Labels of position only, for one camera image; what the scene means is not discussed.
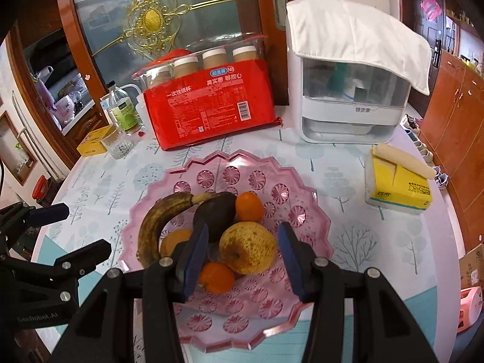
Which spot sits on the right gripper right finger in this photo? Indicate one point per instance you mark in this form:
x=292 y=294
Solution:
x=384 y=328

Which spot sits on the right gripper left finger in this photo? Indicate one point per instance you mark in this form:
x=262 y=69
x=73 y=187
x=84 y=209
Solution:
x=102 y=329

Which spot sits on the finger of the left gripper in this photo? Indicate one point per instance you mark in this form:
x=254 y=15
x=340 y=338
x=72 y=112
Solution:
x=39 y=217
x=85 y=259

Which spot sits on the brown overripe banana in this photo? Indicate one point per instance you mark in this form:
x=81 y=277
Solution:
x=157 y=217

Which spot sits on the red yellow apple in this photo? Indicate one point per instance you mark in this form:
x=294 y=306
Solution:
x=172 y=239

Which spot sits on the orange tangerine plate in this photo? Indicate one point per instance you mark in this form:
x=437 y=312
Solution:
x=249 y=207
x=216 y=278

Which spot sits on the yellow speckled pear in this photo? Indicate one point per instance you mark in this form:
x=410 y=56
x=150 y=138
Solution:
x=247 y=248

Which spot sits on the dark avocado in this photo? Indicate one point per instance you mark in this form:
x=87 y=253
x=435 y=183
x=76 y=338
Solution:
x=218 y=213

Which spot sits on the orange tangerine top plate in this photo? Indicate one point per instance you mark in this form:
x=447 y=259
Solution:
x=249 y=207

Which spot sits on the tree print tablecloth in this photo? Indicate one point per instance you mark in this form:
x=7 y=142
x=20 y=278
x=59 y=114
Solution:
x=417 y=253

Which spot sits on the yellow cardboard box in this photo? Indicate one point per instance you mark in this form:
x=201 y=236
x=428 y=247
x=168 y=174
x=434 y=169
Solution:
x=92 y=143

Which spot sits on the pink glass fruit bowl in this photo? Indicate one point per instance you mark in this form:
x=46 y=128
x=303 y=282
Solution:
x=259 y=305

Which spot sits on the clear drinking glass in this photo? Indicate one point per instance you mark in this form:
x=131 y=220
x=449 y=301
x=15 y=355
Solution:
x=117 y=143

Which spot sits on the yellow tissue pack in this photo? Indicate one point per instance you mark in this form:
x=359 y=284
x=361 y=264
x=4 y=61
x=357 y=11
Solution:
x=396 y=180

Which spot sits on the green label glass bottle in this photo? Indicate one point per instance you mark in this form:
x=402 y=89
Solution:
x=122 y=110

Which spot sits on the gold ornament glass door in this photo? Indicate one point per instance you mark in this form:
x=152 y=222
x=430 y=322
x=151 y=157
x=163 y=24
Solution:
x=125 y=35

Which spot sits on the white countertop appliance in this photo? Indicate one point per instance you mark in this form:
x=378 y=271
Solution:
x=343 y=102

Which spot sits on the red paper cup package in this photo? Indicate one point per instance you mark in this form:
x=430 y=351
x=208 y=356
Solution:
x=193 y=97

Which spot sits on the white cloth on appliance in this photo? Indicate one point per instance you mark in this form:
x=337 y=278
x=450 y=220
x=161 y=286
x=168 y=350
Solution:
x=350 y=32

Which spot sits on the wooden wall cabinets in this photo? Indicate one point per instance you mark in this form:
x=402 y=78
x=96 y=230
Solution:
x=453 y=129

